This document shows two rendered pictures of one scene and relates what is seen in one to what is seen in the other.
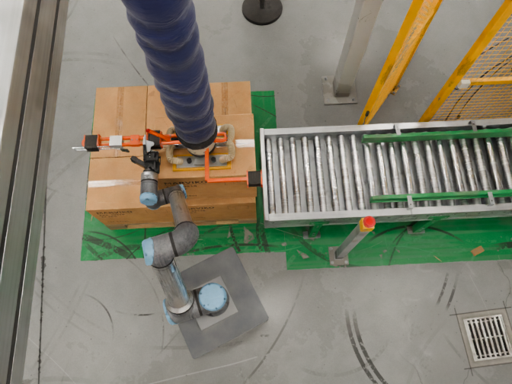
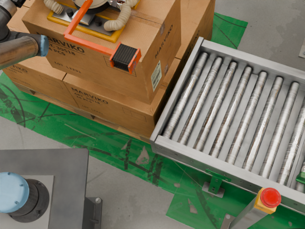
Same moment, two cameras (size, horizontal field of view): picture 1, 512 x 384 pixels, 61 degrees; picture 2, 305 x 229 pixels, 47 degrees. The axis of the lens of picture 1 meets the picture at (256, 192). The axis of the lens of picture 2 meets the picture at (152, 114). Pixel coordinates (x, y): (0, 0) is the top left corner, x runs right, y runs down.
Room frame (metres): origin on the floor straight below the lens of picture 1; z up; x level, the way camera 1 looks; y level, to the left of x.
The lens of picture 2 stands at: (0.28, -0.47, 2.29)
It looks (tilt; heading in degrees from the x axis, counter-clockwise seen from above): 65 degrees down; 37
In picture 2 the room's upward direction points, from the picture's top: 12 degrees counter-clockwise
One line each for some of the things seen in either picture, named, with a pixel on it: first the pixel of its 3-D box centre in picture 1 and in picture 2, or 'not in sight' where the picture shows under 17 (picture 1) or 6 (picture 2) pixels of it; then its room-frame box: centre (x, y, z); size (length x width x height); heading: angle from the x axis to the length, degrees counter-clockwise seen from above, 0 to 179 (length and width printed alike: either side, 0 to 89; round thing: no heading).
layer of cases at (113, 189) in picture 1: (177, 153); (107, 37); (1.41, 0.61, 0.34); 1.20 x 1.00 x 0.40; 91
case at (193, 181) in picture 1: (208, 158); (109, 33); (1.10, 0.30, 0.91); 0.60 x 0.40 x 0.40; 91
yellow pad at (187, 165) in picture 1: (201, 161); (84, 19); (0.99, 0.31, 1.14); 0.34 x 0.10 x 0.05; 91
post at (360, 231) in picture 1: (350, 241); (246, 218); (0.63, -0.64, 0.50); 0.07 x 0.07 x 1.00; 1
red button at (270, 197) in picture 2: (369, 222); (270, 198); (0.63, -0.64, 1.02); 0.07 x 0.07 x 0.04
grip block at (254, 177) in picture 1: (254, 178); (125, 57); (0.83, 0.01, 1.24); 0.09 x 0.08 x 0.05; 1
